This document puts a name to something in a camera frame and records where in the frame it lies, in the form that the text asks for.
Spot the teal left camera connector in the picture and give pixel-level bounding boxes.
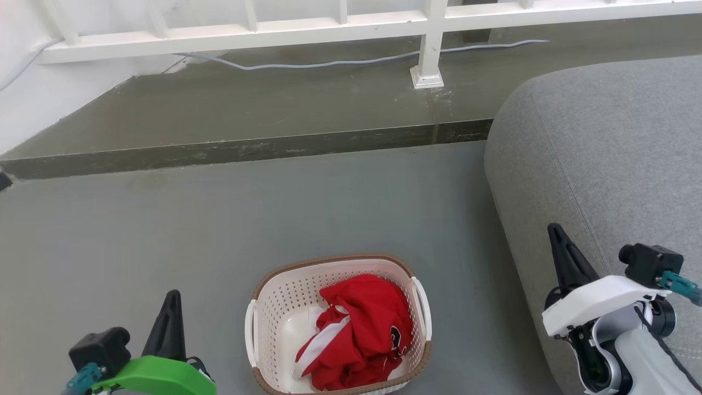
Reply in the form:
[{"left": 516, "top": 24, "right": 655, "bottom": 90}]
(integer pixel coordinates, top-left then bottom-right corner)
[{"left": 59, "top": 362, "right": 106, "bottom": 395}]

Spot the red and white garment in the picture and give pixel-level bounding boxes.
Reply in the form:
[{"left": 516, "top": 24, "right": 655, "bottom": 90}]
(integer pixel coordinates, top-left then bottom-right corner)
[{"left": 293, "top": 274, "right": 415, "bottom": 392}]

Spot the white metal railing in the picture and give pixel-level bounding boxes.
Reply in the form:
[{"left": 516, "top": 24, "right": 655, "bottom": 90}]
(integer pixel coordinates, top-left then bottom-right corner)
[{"left": 36, "top": 0, "right": 702, "bottom": 90}]

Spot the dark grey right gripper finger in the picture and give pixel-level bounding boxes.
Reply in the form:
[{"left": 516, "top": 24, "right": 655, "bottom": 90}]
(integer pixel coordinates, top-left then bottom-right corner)
[{"left": 547, "top": 222, "right": 600, "bottom": 300}]

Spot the grey fabric sofa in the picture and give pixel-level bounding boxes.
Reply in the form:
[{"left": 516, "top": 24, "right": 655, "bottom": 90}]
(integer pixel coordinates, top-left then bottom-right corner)
[{"left": 484, "top": 55, "right": 702, "bottom": 395}]

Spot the teal right camera connector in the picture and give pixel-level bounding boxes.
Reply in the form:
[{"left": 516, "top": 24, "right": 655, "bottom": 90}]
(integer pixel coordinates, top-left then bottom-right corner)
[{"left": 658, "top": 270, "right": 702, "bottom": 307}]

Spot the thin pale floor cable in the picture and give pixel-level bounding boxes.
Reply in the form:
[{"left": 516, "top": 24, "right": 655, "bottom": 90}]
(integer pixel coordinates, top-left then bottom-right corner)
[{"left": 0, "top": 37, "right": 550, "bottom": 92}]

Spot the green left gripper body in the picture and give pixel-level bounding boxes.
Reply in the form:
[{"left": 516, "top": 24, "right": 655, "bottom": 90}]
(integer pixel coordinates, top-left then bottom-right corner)
[{"left": 90, "top": 355, "right": 218, "bottom": 395}]

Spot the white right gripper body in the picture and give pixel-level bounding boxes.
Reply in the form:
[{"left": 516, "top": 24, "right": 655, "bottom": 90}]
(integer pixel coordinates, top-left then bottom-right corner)
[{"left": 541, "top": 274, "right": 673, "bottom": 340}]

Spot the teal camera connector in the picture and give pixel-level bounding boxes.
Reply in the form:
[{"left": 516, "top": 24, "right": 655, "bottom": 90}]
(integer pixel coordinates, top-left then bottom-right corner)
[
  {"left": 658, "top": 270, "right": 702, "bottom": 307},
  {"left": 59, "top": 362, "right": 106, "bottom": 395}
]

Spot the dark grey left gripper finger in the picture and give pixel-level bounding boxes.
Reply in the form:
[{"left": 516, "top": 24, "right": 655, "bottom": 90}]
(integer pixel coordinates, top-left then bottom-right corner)
[{"left": 141, "top": 290, "right": 188, "bottom": 362}]

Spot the white perforated laundry basket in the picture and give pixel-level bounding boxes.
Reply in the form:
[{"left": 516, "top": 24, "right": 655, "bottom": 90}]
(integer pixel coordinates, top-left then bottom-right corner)
[{"left": 245, "top": 253, "right": 433, "bottom": 395}]

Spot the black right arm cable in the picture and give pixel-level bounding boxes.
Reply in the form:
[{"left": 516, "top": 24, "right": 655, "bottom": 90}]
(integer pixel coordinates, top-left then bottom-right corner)
[{"left": 633, "top": 304, "right": 702, "bottom": 386}]

